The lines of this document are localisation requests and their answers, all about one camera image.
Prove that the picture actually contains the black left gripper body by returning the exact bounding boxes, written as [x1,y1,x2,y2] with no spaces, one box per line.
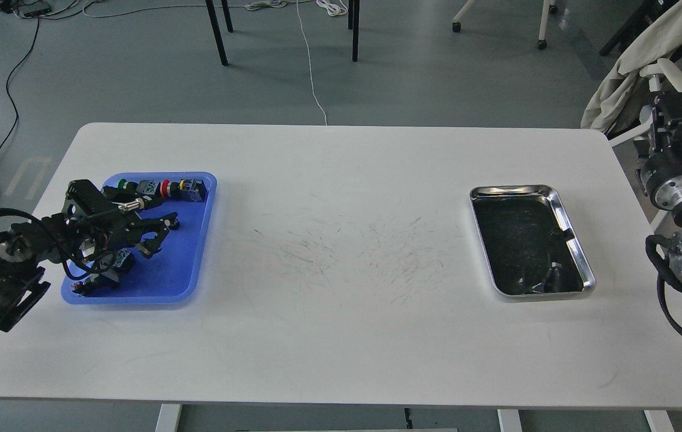
[77,213,137,265]

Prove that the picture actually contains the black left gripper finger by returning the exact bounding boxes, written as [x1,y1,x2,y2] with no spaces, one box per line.
[131,213,178,258]
[101,183,149,211]

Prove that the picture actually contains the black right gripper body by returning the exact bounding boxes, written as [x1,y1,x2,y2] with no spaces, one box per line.
[639,147,682,211]

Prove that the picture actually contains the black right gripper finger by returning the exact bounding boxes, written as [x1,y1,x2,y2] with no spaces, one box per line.
[648,90,682,157]

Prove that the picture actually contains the small black gear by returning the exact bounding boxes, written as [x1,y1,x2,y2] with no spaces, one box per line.
[168,220,181,232]

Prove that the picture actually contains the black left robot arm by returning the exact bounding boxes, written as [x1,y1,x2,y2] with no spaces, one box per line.
[0,179,196,332]

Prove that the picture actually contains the white office chair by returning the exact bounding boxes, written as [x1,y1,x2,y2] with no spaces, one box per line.
[608,59,682,199]

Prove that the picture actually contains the blue plastic tray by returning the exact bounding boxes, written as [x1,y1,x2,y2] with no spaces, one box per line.
[60,172,217,306]

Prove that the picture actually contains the beige jacket on chair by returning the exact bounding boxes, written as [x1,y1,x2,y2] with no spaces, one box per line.
[581,1,682,133]

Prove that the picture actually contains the white chair base with casters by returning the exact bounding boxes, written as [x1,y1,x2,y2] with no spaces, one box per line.
[450,1,561,51]

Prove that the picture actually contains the steel tray with black liner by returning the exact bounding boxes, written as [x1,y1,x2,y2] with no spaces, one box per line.
[468,184,597,300]

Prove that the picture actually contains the black table legs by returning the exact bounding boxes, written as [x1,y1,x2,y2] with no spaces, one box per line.
[205,0,360,67]

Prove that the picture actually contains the orange push button switch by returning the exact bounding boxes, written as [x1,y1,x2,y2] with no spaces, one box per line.
[110,248,137,274]

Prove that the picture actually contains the red push button switch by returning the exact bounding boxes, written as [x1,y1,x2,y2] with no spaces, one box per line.
[158,179,207,203]

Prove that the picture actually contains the black switch contact block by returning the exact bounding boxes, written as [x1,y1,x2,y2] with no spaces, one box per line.
[70,271,121,297]

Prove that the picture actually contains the white floor cable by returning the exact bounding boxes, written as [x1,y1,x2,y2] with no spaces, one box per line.
[244,0,349,125]

